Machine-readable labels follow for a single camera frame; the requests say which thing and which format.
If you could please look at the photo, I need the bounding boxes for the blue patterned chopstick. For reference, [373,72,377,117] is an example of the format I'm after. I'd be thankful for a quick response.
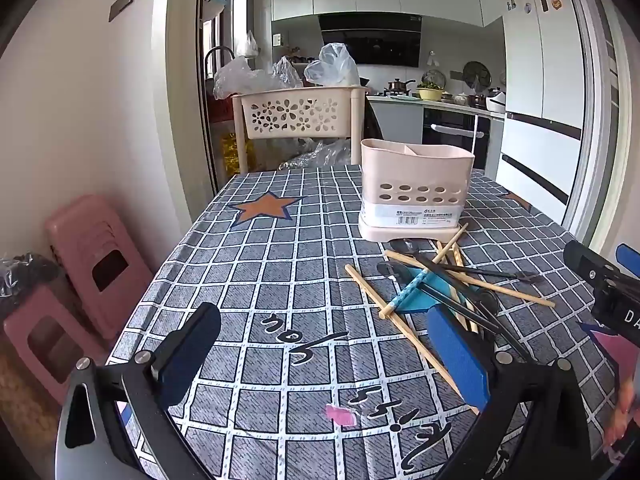
[378,269,431,320]

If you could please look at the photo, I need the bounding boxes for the beige flower-cutout basket rack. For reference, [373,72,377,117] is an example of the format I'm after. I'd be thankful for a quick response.
[231,85,371,176]

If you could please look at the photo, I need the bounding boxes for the white hanging plastic bag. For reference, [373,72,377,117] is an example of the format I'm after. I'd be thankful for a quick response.
[235,30,260,58]

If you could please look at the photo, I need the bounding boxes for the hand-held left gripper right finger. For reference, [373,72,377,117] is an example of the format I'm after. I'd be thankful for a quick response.
[426,305,608,480]

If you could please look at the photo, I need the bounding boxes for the grey light switch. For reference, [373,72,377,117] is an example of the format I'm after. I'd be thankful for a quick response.
[109,0,137,22]

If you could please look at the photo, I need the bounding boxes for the black range hood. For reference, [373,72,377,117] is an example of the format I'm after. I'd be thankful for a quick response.
[318,14,423,67]

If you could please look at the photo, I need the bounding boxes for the bin with black bag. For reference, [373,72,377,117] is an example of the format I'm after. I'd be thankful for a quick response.
[0,252,63,311]

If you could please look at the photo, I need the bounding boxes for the teal plastic spatula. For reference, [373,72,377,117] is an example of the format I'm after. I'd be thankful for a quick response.
[392,269,453,315]

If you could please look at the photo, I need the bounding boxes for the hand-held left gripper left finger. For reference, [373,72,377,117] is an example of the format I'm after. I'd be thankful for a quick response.
[54,302,222,480]

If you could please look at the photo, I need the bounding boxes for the dark chopsticks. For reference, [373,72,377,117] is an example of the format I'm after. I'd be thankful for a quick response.
[389,238,427,257]

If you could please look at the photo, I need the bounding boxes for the black built-in oven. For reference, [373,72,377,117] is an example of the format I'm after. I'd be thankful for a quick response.
[421,108,493,171]

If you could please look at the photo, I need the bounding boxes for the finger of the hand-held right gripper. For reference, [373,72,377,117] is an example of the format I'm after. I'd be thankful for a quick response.
[617,243,640,277]
[564,241,627,292]

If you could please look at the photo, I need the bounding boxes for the checked star-print tablecloth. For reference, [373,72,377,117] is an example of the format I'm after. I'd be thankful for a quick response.
[105,165,626,480]

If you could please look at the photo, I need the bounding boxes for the pink sticker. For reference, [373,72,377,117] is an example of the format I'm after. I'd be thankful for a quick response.
[324,404,358,427]

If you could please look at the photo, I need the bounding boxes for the black chopstick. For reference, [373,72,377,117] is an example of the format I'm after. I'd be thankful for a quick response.
[422,282,501,336]

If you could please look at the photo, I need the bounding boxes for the black fork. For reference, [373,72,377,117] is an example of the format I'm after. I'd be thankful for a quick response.
[415,255,541,286]

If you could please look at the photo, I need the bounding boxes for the pink plastic stool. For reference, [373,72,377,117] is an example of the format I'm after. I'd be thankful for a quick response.
[44,195,153,341]
[2,285,108,406]

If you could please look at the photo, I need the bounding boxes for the crumpled clear plastic bag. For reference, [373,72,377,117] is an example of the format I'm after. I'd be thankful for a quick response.
[277,139,353,171]

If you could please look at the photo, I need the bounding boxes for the bluish plastic bag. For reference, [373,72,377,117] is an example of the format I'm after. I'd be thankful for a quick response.
[304,42,361,87]

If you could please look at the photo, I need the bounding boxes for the white refrigerator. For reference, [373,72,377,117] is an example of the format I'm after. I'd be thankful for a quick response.
[495,0,596,206]

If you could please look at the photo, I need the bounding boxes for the beige plastic utensil holder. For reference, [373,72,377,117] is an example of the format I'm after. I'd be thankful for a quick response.
[357,138,475,242]

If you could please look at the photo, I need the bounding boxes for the black spoon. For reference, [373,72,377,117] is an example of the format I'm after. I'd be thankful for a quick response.
[465,287,502,334]

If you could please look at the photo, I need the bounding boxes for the black fan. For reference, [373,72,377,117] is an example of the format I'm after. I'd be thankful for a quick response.
[462,61,493,94]

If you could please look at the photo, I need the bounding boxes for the person's right hand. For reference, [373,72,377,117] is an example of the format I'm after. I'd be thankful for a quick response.
[602,375,640,456]

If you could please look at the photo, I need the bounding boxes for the white door frame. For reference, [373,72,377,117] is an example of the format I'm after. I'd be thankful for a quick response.
[575,0,640,261]

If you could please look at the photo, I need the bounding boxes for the curved kitchen faucet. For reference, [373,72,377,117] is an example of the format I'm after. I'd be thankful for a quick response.
[204,46,236,81]

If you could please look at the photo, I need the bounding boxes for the gold foil packet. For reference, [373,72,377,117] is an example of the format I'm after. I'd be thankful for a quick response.
[222,132,252,176]

